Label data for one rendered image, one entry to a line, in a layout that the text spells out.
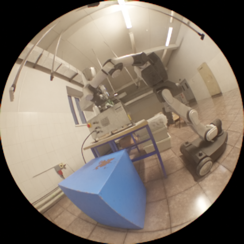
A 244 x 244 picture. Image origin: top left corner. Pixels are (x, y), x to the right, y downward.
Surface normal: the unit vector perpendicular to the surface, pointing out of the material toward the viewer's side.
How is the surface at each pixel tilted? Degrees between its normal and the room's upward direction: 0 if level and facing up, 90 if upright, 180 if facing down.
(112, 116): 90
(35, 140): 90
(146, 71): 101
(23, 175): 90
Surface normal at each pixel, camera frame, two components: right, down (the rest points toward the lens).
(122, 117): -0.24, 0.05
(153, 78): -0.47, 0.39
